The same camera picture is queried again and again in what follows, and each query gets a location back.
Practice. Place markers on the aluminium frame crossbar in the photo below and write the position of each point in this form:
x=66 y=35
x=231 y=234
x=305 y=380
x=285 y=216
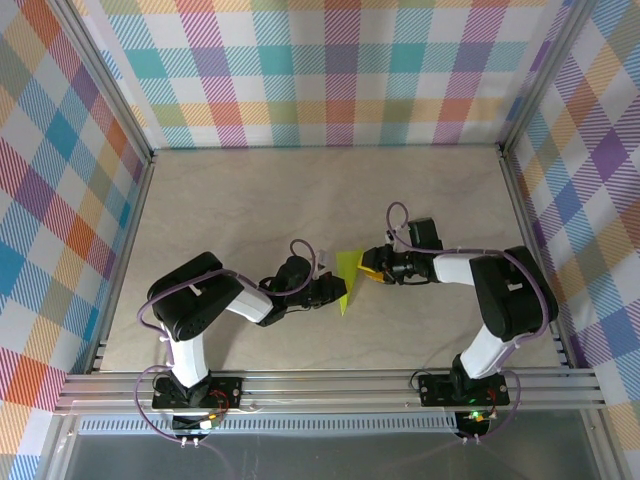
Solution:
x=325 y=392

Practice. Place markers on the yellow-green paper sheet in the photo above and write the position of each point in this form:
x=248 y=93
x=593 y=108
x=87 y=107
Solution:
x=350 y=265

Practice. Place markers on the aluminium table side rail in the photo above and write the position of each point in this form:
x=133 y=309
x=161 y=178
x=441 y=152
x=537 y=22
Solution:
x=532 y=240
x=124 y=260

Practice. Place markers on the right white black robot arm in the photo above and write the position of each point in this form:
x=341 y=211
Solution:
x=487 y=355

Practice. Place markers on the aluminium frame post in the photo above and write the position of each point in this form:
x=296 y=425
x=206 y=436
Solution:
x=107 y=80
x=546 y=75

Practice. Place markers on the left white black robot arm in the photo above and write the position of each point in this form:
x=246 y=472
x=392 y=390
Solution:
x=189 y=357

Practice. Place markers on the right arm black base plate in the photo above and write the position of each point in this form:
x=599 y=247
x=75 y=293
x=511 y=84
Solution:
x=435 y=392

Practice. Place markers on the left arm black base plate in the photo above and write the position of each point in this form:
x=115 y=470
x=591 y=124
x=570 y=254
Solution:
x=225 y=382

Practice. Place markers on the grey metal sheet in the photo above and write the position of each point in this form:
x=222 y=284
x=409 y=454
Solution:
x=325 y=457

